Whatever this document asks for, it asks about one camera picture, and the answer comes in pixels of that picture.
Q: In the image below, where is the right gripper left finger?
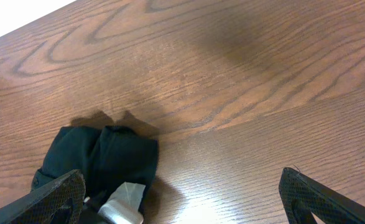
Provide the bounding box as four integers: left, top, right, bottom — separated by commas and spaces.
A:
0, 170, 86, 223

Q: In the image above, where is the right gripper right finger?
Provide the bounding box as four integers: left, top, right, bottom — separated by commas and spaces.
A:
279, 167, 365, 223

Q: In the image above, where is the black polo shirt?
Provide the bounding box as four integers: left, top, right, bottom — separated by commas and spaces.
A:
31, 126, 159, 223

